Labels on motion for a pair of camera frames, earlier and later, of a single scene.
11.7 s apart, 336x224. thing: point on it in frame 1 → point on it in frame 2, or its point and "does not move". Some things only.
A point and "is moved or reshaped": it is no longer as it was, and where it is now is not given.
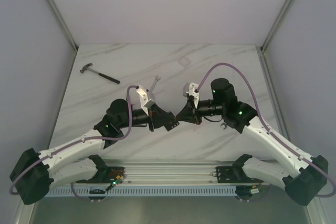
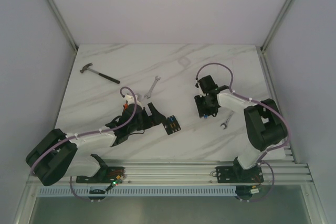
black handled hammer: (86, 67) does not move
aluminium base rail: (166, 178) does not move
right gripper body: (197, 115) → (203, 107)
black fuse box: (171, 125) is moved or reshaped
